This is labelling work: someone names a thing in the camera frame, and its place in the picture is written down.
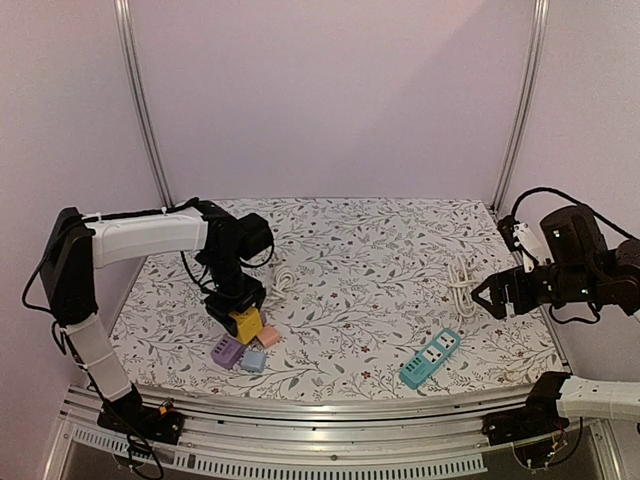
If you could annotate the yellow cube plug adapter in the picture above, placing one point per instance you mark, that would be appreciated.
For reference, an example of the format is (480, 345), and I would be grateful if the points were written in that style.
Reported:
(246, 326)

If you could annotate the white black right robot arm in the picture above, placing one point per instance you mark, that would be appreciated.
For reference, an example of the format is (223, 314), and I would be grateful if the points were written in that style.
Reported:
(583, 258)

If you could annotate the aluminium front rail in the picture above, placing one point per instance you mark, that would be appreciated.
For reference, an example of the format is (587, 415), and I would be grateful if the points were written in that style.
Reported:
(421, 438)

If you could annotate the purple power strip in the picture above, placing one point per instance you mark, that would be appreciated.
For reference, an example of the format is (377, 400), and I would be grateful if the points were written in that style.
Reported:
(227, 352)

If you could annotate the teal power strip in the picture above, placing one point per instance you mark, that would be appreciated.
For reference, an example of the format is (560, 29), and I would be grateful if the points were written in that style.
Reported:
(428, 360)

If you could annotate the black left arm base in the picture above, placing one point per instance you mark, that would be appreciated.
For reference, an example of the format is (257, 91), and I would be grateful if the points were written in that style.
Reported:
(130, 416)

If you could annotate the aluminium corner post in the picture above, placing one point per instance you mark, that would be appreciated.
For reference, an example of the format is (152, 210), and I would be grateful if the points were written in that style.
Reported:
(527, 89)
(124, 21)

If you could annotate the floral table mat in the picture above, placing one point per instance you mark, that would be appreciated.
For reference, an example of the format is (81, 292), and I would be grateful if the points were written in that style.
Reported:
(356, 287)

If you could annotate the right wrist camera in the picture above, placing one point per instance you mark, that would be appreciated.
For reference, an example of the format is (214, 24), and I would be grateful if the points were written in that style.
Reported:
(519, 237)

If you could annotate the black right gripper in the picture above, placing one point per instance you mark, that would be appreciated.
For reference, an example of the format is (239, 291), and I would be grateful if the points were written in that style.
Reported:
(515, 290)

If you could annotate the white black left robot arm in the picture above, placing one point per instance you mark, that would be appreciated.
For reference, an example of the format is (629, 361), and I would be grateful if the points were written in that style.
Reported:
(80, 244)

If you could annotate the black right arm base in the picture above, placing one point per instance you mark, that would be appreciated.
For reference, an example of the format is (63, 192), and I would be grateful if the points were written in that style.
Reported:
(525, 425)

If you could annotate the pink cube adapter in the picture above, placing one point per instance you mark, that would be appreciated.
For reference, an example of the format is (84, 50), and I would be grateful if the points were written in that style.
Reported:
(268, 336)

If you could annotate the left aluminium corner post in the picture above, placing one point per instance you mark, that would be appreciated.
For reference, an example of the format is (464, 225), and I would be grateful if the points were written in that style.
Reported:
(124, 21)

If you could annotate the blue cube adapter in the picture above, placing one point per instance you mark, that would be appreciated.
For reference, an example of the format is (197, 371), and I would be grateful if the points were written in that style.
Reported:
(253, 361)

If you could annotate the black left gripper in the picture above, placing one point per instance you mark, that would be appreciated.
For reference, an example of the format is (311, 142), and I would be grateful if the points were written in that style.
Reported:
(221, 309)

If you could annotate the right aluminium corner post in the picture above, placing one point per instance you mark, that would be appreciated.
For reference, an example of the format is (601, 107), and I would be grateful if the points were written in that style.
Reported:
(527, 89)

